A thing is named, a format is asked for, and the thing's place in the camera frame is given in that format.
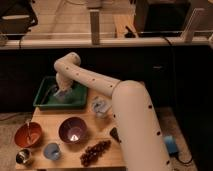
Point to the black remote control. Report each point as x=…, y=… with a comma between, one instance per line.
x=114, y=134

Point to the small metal cup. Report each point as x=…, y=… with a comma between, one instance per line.
x=24, y=157

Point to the wooden table board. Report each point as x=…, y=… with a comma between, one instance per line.
x=70, y=153

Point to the black monitor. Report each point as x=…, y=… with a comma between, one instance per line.
x=160, y=15

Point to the purple bowl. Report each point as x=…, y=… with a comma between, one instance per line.
x=72, y=130

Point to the grey metal post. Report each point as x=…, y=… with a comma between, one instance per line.
x=95, y=26

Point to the bunch of dark grapes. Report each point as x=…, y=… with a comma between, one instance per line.
x=92, y=153

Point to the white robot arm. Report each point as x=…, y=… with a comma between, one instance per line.
x=138, y=128

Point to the blue cup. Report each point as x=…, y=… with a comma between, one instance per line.
x=52, y=151

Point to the green plastic tray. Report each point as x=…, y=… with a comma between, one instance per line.
x=78, y=99

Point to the orange bowl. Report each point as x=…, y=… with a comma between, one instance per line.
x=28, y=135

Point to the black chair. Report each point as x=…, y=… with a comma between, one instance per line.
x=16, y=18

